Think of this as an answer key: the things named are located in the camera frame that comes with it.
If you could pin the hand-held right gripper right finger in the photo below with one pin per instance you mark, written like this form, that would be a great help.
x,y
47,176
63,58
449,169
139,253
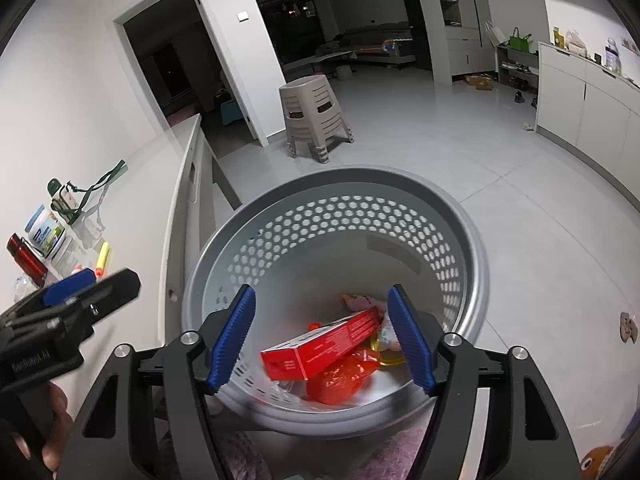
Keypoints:
x,y
410,340

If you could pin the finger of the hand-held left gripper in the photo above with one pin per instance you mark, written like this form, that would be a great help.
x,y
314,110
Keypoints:
x,y
110,292
67,287

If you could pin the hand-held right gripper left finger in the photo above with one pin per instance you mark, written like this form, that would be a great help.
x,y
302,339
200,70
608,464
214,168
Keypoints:
x,y
232,340

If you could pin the red cardboard box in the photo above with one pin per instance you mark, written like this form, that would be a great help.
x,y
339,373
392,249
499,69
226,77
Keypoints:
x,y
320,347

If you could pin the grey perforated plastic basket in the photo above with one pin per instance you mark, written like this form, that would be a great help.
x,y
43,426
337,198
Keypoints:
x,y
320,185

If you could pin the person's left hand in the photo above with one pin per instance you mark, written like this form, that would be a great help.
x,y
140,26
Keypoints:
x,y
55,410

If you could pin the yellow plastic piece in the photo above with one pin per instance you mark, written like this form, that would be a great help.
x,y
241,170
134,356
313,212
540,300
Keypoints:
x,y
387,360

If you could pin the yellow highlighter marker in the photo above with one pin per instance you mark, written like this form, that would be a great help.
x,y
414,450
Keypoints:
x,y
103,257

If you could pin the white tissue pack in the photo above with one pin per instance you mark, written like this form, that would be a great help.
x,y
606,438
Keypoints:
x,y
22,285

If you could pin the red metal thermos bottle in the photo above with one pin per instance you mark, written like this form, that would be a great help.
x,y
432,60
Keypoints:
x,y
27,260

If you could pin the white milk powder tub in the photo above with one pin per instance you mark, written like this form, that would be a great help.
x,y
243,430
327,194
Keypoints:
x,y
47,235

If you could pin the pink wrapper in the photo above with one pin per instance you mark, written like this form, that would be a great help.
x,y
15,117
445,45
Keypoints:
x,y
360,302

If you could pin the red plastic bag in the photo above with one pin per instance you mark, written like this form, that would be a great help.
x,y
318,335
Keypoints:
x,y
340,385

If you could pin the pink fuzzy cloth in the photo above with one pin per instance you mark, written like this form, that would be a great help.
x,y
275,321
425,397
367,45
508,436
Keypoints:
x,y
390,455

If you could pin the grey slipper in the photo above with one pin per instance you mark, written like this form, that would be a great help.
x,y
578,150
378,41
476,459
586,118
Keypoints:
x,y
627,327

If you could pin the orange plush toy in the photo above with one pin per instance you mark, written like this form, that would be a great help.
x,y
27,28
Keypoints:
x,y
597,460

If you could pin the beige plastic stool stack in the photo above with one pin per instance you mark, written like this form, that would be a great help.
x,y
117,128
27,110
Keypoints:
x,y
312,110

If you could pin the cardboard boxes on floor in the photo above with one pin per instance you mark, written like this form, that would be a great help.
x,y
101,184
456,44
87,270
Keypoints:
x,y
480,81

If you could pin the low shoe rack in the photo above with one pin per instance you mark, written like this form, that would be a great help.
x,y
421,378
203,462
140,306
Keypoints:
x,y
517,67

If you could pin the white low cabinet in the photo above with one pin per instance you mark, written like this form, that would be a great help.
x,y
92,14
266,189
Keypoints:
x,y
600,110

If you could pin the tall white shelf cabinet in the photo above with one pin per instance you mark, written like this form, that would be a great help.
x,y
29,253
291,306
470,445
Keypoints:
x,y
460,45

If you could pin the dark sofa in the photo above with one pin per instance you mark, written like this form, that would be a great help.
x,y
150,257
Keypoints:
x,y
360,42

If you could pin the white paper bag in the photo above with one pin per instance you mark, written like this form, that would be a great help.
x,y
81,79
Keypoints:
x,y
495,35

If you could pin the green gift bag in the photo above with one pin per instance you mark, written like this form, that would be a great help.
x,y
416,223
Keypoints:
x,y
520,42

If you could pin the clear plastic bottle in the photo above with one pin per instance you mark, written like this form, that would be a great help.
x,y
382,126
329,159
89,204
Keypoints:
x,y
613,57

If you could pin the white wall switch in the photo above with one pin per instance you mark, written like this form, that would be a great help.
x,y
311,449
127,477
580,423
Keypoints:
x,y
243,16

